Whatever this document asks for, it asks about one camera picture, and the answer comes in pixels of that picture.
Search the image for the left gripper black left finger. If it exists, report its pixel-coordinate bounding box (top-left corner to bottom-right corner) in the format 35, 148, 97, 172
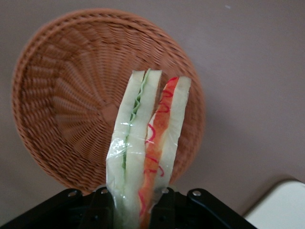
82, 187, 118, 229

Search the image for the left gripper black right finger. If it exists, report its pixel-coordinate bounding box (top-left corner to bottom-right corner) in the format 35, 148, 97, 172
150, 187, 182, 229

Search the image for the triangle sandwich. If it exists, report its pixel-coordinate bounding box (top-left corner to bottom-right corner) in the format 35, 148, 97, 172
105, 68, 192, 229

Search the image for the beige plastic tray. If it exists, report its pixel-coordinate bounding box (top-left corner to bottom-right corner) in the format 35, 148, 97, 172
242, 178, 305, 229

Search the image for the round brown wicker basket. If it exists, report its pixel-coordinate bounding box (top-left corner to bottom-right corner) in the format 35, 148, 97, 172
11, 8, 206, 195

